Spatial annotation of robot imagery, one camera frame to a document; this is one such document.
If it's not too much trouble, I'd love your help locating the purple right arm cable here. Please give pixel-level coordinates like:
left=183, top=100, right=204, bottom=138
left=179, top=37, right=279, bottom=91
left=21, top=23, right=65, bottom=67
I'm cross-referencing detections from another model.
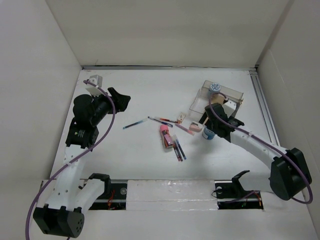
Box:
left=208, top=91, right=315, bottom=205

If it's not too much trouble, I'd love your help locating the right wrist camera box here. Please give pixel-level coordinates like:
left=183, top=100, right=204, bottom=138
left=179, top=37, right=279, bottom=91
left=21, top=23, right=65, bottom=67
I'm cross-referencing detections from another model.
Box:
left=222, top=100, right=237, bottom=117

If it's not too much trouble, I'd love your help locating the blue ballpoint pen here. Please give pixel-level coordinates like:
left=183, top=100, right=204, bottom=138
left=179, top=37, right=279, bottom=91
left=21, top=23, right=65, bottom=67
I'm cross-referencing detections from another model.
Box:
left=147, top=116, right=174, bottom=128

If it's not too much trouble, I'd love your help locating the teal blue pen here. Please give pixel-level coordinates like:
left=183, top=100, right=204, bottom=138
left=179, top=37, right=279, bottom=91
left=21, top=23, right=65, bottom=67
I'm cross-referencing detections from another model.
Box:
left=122, top=118, right=148, bottom=130

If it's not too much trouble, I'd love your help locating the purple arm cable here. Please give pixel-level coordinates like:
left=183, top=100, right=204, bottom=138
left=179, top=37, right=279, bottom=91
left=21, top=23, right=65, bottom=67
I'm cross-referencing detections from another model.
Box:
left=208, top=91, right=315, bottom=205
left=24, top=79, right=117, bottom=240

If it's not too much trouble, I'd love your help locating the aluminium rail right side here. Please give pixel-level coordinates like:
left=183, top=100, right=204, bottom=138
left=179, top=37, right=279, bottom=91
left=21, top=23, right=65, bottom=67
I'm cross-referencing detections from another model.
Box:
left=249, top=68, right=280, bottom=146

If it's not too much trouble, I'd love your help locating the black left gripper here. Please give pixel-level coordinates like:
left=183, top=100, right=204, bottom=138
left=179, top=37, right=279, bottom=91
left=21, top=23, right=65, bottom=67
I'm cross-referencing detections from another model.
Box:
left=90, top=87, right=130, bottom=126

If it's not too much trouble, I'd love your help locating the red gel pen orange tip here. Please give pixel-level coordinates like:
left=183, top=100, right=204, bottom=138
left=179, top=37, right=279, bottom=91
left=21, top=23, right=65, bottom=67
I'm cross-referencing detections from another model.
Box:
left=159, top=118, right=179, bottom=123

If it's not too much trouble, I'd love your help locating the pink pen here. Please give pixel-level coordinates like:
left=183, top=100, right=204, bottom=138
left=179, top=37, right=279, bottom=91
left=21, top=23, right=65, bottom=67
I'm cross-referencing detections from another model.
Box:
left=174, top=123, right=195, bottom=136

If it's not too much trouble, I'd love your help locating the clear acrylic desk organizer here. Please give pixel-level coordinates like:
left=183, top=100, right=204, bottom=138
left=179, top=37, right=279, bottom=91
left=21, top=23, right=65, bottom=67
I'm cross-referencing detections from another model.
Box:
left=187, top=80, right=244, bottom=122

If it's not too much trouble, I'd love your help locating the blue jar with splash label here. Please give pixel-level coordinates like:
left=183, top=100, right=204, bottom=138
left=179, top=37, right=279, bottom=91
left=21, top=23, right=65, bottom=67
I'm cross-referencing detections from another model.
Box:
left=207, top=82, right=222, bottom=97

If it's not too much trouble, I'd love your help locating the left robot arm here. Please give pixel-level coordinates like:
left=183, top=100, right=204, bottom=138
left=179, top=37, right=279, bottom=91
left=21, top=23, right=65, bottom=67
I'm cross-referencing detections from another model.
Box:
left=33, top=86, right=131, bottom=239

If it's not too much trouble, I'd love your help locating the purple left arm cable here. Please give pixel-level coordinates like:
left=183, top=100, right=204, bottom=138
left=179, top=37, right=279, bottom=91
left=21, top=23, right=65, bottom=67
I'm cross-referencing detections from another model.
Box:
left=24, top=79, right=117, bottom=240

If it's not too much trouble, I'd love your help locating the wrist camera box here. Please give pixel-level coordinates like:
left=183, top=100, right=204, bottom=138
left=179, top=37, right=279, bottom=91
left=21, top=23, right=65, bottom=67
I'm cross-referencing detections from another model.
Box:
left=222, top=100, right=237, bottom=117
left=88, top=75, right=103, bottom=88

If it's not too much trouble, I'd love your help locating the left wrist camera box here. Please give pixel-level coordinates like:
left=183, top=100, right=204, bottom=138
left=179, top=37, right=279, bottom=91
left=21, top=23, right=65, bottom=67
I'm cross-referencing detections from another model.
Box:
left=88, top=75, right=103, bottom=88

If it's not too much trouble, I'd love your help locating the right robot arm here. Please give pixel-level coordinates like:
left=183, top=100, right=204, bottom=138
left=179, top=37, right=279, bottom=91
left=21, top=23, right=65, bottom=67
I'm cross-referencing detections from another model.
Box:
left=106, top=102, right=312, bottom=201

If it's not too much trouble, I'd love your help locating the dark blue gel pen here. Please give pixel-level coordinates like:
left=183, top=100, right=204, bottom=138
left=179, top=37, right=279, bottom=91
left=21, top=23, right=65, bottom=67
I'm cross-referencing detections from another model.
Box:
left=175, top=136, right=187, bottom=160

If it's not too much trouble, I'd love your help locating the aluminium rail back edge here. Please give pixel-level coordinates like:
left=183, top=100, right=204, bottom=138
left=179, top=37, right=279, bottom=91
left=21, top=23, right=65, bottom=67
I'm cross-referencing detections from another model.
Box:
left=82, top=65, right=257, bottom=71

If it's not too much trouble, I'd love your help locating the pink correction tape dispenser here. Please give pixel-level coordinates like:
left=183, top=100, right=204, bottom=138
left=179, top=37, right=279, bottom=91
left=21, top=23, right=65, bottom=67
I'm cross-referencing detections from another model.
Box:
left=189, top=121, right=203, bottom=133

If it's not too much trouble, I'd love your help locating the small white eraser box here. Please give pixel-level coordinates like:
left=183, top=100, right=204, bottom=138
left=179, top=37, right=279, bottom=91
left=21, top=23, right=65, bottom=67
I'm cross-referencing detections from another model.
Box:
left=177, top=112, right=187, bottom=124

